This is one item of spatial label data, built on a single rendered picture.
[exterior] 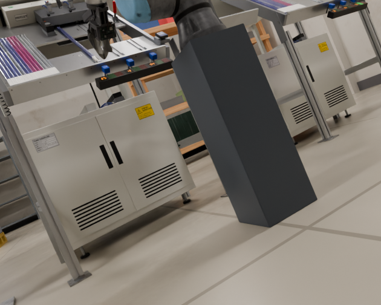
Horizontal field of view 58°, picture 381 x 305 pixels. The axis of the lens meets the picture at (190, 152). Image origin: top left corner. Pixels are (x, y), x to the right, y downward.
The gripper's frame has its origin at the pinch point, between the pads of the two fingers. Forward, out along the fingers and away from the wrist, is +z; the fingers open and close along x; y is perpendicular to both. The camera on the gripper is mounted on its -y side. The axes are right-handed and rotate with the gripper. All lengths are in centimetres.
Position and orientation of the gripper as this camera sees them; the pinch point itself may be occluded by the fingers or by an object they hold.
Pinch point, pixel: (103, 55)
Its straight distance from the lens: 143.1
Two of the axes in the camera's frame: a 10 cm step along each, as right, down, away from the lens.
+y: 5.9, 5.2, -6.2
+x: 8.1, -3.7, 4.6
